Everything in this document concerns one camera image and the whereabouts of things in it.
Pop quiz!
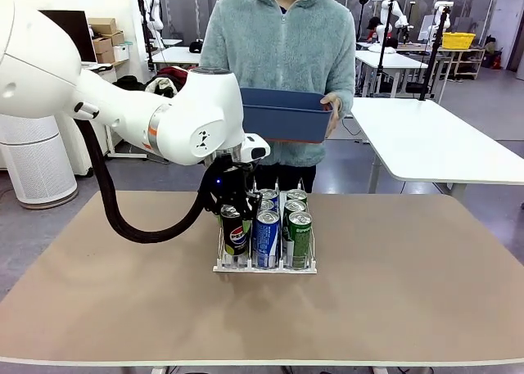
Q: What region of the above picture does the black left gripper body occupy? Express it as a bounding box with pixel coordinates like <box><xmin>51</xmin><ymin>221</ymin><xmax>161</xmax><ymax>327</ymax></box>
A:
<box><xmin>198</xmin><ymin>152</ymin><xmax>259</xmax><ymax>218</ymax></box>

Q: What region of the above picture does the black beverage can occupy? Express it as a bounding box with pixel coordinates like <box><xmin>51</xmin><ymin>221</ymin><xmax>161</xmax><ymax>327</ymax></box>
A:
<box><xmin>219</xmin><ymin>204</ymin><xmax>251</xmax><ymax>256</ymax></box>

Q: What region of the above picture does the blue plastic bin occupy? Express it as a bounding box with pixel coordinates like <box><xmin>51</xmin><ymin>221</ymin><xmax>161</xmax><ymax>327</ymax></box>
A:
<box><xmin>239</xmin><ymin>87</ymin><xmax>333</xmax><ymax>145</ymax></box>

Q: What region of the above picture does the person left forearm teal sleeve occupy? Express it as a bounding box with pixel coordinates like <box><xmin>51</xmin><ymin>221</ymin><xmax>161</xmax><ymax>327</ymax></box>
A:
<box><xmin>323</xmin><ymin>48</ymin><xmax>356</xmax><ymax>117</ymax></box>

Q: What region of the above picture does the person left hand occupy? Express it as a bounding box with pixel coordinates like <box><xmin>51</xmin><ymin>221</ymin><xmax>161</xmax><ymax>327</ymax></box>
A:
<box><xmin>319</xmin><ymin>93</ymin><xmax>344</xmax><ymax>137</ymax></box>

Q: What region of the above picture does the person in black cap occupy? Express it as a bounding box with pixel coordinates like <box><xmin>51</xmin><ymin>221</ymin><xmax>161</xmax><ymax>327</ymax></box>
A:
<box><xmin>365</xmin><ymin>16</ymin><xmax>386</xmax><ymax>43</ymax></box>

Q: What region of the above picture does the thin black light stand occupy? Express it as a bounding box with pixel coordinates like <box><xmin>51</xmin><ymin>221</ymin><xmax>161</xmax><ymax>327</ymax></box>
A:
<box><xmin>374</xmin><ymin>0</ymin><xmax>396</xmax><ymax>97</ymax></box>

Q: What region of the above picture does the white background table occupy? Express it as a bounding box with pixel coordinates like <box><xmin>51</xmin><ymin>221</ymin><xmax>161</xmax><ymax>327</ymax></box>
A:
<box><xmin>355</xmin><ymin>50</ymin><xmax>429</xmax><ymax>101</ymax></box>
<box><xmin>151</xmin><ymin>45</ymin><xmax>204</xmax><ymax>70</ymax></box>

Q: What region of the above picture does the thick black tripod stand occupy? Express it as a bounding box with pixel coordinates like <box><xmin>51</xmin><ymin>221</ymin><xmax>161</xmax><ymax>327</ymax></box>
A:
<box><xmin>419</xmin><ymin>5</ymin><xmax>451</xmax><ymax>101</ymax></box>

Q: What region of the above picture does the yellow plastic crate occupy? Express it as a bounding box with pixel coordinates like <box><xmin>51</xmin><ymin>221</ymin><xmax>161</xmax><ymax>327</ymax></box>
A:
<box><xmin>443</xmin><ymin>32</ymin><xmax>477</xmax><ymax>50</ymax></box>

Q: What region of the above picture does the person in teal fleece jacket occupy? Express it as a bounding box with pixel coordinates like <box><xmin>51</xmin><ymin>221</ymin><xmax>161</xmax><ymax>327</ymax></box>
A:
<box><xmin>200</xmin><ymin>0</ymin><xmax>356</xmax><ymax>194</ymax></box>

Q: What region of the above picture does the small white rolling table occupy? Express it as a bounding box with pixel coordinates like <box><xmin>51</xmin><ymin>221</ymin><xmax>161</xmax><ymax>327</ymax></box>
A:
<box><xmin>105</xmin><ymin>122</ymin><xmax>149</xmax><ymax>160</ymax></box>

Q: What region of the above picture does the dark white-striped jacket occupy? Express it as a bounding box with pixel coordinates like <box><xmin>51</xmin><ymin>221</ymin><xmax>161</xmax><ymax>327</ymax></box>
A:
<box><xmin>145</xmin><ymin>77</ymin><xmax>181</xmax><ymax>100</ymax></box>

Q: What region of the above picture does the wooden shelf unit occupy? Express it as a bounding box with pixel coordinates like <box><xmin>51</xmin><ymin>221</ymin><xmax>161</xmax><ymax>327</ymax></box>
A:
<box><xmin>440</xmin><ymin>46</ymin><xmax>488</xmax><ymax>80</ymax></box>

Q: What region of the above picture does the red jacket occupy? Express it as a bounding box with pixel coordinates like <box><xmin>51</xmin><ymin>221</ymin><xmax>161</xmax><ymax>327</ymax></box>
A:
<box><xmin>157</xmin><ymin>65</ymin><xmax>193</xmax><ymax>79</ymax></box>

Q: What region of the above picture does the black hat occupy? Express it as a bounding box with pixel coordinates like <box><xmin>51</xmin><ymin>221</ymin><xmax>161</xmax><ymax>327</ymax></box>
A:
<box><xmin>112</xmin><ymin>74</ymin><xmax>142</xmax><ymax>92</ymax></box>

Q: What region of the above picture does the large white side table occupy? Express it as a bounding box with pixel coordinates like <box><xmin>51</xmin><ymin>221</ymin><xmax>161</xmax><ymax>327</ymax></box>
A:
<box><xmin>350</xmin><ymin>97</ymin><xmax>524</xmax><ymax>199</ymax></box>

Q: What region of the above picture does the small cardboard box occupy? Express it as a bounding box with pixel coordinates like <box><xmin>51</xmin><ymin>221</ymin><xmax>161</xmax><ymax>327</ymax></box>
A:
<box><xmin>92</xmin><ymin>36</ymin><xmax>116</xmax><ymax>64</ymax></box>

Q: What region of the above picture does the white cylindrical air purifier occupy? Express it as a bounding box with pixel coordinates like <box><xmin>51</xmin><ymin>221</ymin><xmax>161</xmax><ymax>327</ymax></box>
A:
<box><xmin>0</xmin><ymin>114</ymin><xmax>79</xmax><ymax>210</ymax></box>

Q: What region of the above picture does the large cardboard box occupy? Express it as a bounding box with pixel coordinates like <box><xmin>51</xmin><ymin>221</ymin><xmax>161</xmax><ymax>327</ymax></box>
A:
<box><xmin>87</xmin><ymin>16</ymin><xmax>117</xmax><ymax>35</ymax></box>

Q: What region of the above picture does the black computer monitor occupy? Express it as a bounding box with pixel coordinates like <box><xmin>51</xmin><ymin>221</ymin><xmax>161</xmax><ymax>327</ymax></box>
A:
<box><xmin>38</xmin><ymin>9</ymin><xmax>98</xmax><ymax>64</ymax></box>

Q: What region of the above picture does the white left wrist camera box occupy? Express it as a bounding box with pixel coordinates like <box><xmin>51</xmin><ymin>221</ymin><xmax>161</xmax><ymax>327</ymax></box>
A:
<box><xmin>241</xmin><ymin>133</ymin><xmax>271</xmax><ymax>163</ymax></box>

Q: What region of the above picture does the white wire can dispenser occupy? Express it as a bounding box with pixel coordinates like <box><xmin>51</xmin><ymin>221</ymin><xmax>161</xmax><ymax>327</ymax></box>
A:
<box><xmin>211</xmin><ymin>176</ymin><xmax>318</xmax><ymax>275</ymax></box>

